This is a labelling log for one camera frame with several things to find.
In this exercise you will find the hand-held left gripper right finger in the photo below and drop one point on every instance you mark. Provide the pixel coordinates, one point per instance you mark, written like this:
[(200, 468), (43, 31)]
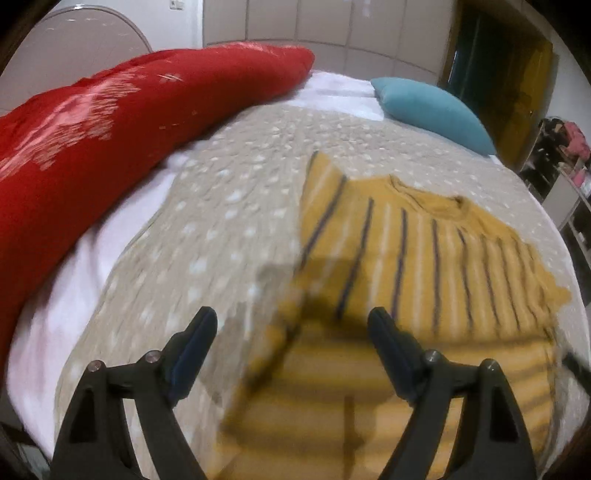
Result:
[(387, 344)]

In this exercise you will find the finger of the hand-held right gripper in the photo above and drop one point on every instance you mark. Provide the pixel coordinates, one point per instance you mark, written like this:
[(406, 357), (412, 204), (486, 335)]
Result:
[(575, 362)]

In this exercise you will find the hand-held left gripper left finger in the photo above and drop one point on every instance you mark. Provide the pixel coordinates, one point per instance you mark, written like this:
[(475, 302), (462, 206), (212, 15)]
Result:
[(196, 347)]

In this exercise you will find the yellow striped shirt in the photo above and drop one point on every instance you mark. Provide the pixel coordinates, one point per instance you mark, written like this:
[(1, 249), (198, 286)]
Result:
[(415, 295)]

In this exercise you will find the beige dotted blanket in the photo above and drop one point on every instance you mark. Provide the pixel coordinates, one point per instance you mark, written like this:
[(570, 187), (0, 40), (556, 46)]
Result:
[(221, 221)]

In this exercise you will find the white bed sheet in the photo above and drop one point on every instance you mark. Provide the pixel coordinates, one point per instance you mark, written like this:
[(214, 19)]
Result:
[(78, 286)]

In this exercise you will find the cluttered white shelf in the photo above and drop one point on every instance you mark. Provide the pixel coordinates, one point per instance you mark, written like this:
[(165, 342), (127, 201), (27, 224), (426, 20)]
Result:
[(565, 170)]

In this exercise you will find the red patterned quilt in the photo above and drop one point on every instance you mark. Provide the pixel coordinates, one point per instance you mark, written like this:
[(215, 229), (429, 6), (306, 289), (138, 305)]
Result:
[(78, 152)]

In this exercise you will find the teal pillow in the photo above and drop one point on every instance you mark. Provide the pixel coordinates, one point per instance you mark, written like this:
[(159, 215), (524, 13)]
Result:
[(434, 110)]

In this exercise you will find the dark wooden door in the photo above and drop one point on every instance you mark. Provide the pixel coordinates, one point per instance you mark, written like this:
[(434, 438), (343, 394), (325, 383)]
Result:
[(503, 83)]

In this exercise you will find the white padded headboard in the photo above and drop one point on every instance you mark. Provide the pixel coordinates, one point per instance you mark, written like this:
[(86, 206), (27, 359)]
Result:
[(341, 32)]

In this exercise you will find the round white chair back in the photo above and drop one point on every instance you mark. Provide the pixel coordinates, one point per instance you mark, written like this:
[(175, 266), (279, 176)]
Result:
[(78, 50)]

